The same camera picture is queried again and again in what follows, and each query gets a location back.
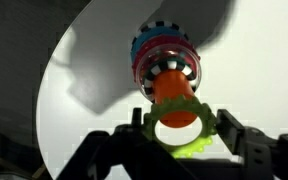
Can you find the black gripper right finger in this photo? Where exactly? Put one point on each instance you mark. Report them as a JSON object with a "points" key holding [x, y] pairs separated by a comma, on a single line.
{"points": [[270, 156]]}

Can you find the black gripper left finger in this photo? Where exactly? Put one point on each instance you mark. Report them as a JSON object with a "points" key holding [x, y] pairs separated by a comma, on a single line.
{"points": [[124, 156]]}

